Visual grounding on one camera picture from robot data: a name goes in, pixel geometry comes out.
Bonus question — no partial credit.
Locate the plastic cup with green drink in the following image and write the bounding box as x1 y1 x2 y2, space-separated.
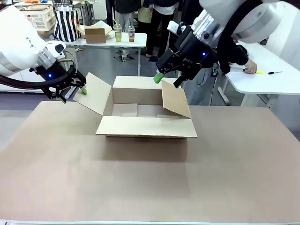
113 17 123 43

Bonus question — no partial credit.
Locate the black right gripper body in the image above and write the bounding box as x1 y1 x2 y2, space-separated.
174 24 218 80

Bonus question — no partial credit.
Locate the white table with cups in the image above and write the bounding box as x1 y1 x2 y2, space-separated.
42 31 148 77

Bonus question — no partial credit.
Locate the white plastic basket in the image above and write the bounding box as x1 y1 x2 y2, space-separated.
20 4 56 32

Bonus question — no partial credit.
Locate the bare person hand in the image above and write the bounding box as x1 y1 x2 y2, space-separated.
243 59 258 75

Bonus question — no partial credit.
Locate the black left arm cable sleeve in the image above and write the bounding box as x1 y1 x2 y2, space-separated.
0 58 77 91

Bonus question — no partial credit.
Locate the bystander in light grey pants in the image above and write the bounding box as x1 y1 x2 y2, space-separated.
114 0 141 62

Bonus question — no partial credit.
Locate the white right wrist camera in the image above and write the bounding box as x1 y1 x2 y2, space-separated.
167 20 182 36

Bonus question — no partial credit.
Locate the small open cardboard box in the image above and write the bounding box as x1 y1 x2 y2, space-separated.
77 20 113 45

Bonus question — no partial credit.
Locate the plastic cup with orange drink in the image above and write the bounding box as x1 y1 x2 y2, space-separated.
127 18 136 43

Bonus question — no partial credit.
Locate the large brown cardboard box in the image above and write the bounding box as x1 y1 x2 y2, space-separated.
73 72 198 139

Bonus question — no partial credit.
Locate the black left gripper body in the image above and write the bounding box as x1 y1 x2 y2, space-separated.
29 60 72 91

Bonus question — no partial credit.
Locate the dark-sleeved person forearm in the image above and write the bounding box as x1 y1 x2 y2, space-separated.
231 39 250 69

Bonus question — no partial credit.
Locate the bystander in black pants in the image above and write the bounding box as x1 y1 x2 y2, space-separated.
140 0 181 63

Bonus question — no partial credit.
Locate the tan tote bag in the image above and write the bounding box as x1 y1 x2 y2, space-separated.
137 7 152 23

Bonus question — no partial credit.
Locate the black white striped bag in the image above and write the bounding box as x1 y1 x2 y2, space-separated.
53 0 82 43

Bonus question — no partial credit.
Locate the white rounded-corner table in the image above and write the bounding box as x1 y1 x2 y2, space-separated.
217 41 300 109

